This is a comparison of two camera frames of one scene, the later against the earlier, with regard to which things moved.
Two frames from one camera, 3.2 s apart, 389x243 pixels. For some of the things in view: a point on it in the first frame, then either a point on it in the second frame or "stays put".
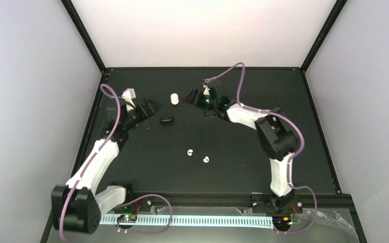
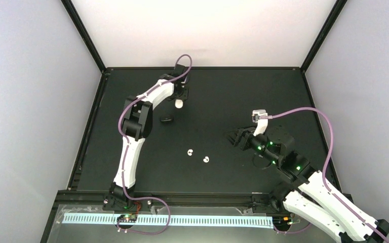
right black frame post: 336,11 stays put
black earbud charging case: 166,119 stays put
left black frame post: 85,34 stays put
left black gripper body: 139,117 → 181,95
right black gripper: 193,99 → 245,132
